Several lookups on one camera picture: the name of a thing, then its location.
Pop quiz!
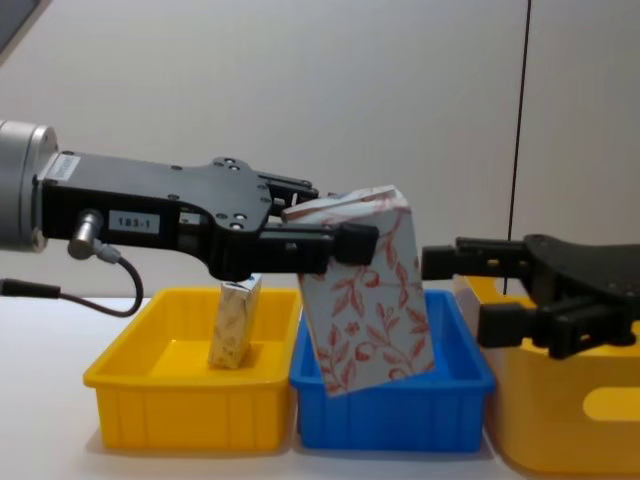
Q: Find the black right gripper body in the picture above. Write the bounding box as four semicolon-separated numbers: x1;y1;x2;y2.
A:
522;233;640;322

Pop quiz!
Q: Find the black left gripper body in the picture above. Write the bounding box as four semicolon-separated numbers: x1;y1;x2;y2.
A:
41;149;275;283

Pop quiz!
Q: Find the white box with red floral print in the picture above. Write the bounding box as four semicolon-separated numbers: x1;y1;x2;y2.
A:
280;184;438;399

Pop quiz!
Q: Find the large yellow plastic basket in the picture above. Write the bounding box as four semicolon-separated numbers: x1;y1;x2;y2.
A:
454;274;640;477

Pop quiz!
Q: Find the small gold patterned box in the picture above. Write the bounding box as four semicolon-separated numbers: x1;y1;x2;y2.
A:
206;273;264;372

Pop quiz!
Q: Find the shallow blue plastic bin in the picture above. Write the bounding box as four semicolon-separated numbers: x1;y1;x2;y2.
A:
289;289;498;454

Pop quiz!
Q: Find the shallow yellow plastic bin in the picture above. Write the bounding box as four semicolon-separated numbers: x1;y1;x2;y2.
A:
82;285;304;456

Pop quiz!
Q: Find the dark grey panel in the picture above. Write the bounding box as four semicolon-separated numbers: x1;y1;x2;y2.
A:
0;0;45;67

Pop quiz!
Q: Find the dark cable with silver plug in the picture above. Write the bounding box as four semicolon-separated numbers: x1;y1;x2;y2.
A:
0;208;146;318

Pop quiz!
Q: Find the thin black hanging cable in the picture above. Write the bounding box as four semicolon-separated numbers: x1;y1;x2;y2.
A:
502;0;533;297

